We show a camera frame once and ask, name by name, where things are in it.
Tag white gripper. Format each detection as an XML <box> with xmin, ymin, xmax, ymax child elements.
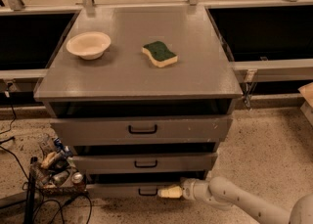
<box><xmin>157</xmin><ymin>178</ymin><xmax>212</xmax><ymax>202</ymax></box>

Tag grey bottom drawer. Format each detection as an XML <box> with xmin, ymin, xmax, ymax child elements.
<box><xmin>83</xmin><ymin>172</ymin><xmax>208</xmax><ymax>200</ymax></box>

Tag grey drawer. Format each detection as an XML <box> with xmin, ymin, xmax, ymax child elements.
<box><xmin>73</xmin><ymin>153</ymin><xmax>217</xmax><ymax>174</ymax></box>
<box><xmin>51</xmin><ymin>115</ymin><xmax>232</xmax><ymax>146</ymax></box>
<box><xmin>83</xmin><ymin>172</ymin><xmax>208</xmax><ymax>200</ymax></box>

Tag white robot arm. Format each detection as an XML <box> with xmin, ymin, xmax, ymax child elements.
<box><xmin>157</xmin><ymin>177</ymin><xmax>313</xmax><ymax>224</ymax></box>

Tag grey middle drawer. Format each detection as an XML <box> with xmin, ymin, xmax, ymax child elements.
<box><xmin>73</xmin><ymin>153</ymin><xmax>217</xmax><ymax>174</ymax></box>

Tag grey top drawer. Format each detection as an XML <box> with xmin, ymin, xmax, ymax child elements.
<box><xmin>51</xmin><ymin>115</ymin><xmax>232</xmax><ymax>146</ymax></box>

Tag grey drawer cabinet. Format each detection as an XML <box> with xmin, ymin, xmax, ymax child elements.
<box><xmin>33</xmin><ymin>5</ymin><xmax>244</xmax><ymax>197</ymax></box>

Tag silver can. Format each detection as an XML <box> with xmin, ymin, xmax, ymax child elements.
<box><xmin>71</xmin><ymin>172</ymin><xmax>84</xmax><ymax>184</ymax></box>

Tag tray of cluttered items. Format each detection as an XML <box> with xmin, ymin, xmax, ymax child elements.
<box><xmin>30</xmin><ymin>134</ymin><xmax>86</xmax><ymax>196</ymax></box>

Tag green yellow sponge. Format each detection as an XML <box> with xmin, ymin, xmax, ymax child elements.
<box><xmin>142</xmin><ymin>41</ymin><xmax>178</xmax><ymax>67</ymax></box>

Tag wooden box at right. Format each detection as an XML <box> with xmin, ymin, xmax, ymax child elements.
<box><xmin>298</xmin><ymin>82</ymin><xmax>313</xmax><ymax>126</ymax></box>

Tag white bowl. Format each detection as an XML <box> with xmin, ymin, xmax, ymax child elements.
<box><xmin>67</xmin><ymin>31</ymin><xmax>112</xmax><ymax>60</ymax></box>

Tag black cables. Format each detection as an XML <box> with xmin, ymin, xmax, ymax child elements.
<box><xmin>0</xmin><ymin>82</ymin><xmax>94</xmax><ymax>224</ymax></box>

